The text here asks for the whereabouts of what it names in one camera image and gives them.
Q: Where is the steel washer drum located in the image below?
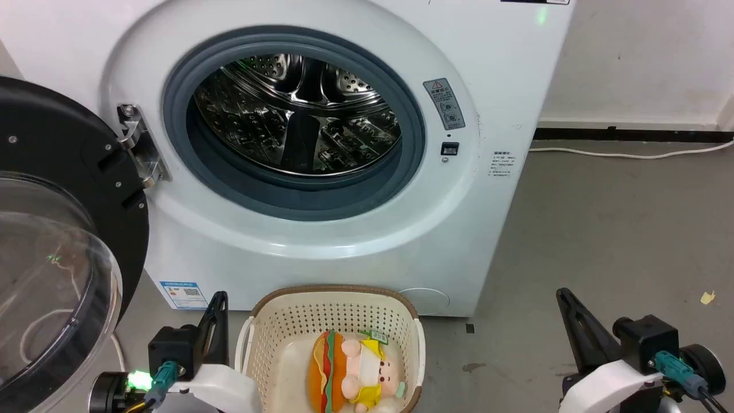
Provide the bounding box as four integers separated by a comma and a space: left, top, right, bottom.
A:
193, 53, 402, 177

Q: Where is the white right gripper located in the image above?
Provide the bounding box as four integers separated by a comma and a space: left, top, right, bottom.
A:
556, 288, 671, 413

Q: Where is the white text label sticker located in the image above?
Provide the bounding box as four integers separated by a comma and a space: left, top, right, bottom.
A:
489, 151, 513, 178

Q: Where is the blue energy label sticker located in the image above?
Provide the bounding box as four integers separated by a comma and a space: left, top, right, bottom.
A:
159, 280, 209, 310

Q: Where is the hamburger plush toy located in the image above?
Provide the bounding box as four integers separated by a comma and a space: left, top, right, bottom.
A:
307, 330, 347, 413

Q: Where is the black round washer door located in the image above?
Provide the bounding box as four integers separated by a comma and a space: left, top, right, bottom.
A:
0, 76, 150, 413

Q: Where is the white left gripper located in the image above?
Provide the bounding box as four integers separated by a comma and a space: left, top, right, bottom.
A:
156, 291, 263, 413

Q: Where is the white floor cable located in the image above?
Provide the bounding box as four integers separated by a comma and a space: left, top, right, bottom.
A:
529, 138, 734, 160

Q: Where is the grey rubber door gasket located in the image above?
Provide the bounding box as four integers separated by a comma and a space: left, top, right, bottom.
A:
162, 26, 426, 222

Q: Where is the grey warning sticker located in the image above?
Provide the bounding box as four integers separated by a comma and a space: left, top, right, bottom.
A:
423, 78, 466, 131

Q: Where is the cream perforated laundry basket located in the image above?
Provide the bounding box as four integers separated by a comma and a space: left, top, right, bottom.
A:
235, 285, 426, 413

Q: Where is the teal connector cable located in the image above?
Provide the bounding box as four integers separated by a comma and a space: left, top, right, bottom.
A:
654, 351, 732, 413
123, 360, 179, 413

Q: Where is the black baseboard strip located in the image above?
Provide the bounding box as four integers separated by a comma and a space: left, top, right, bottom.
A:
534, 127, 734, 143

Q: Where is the teal left connector cable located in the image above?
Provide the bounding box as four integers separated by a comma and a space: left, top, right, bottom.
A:
123, 360, 179, 413

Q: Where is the teal right connector cable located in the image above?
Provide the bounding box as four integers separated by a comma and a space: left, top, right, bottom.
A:
654, 351, 732, 413

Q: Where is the white front-load washing machine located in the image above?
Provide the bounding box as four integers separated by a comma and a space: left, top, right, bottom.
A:
0, 0, 576, 318

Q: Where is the pink pig doll yellow outfit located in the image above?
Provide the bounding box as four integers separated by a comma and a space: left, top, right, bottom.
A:
342, 331, 408, 413

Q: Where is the metal door hinge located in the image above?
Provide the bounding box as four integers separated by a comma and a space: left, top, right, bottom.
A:
116, 104, 171, 188

